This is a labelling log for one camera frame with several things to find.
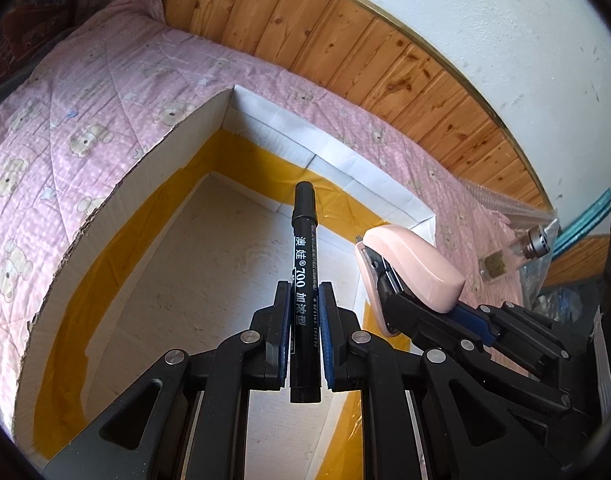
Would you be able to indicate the pink stapler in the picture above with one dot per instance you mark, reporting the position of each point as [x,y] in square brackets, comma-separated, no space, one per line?
[397,258]

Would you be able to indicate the black marker pen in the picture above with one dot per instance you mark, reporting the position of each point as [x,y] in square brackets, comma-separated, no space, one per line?
[305,362]

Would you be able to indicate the wooden wall panelling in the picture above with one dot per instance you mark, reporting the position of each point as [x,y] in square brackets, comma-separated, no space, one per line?
[512,94]

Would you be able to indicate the glass jar with lid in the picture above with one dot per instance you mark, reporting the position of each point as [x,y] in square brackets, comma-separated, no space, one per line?
[514,255]

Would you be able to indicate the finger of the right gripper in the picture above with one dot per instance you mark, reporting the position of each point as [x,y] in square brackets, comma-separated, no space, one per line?
[426,329]
[474,320]

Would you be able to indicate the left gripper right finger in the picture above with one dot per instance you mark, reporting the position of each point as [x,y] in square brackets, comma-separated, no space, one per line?
[337,325]

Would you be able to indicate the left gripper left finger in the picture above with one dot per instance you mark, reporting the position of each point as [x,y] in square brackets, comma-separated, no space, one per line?
[277,337]

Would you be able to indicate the white cardboard box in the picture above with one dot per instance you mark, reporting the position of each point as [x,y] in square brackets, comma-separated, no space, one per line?
[186,247]

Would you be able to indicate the blue plastic strips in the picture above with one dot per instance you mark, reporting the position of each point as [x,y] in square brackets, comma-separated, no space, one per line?
[583,225]

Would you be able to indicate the bubble wrap sheet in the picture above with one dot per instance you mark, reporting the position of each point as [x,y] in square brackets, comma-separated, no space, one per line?
[520,217]

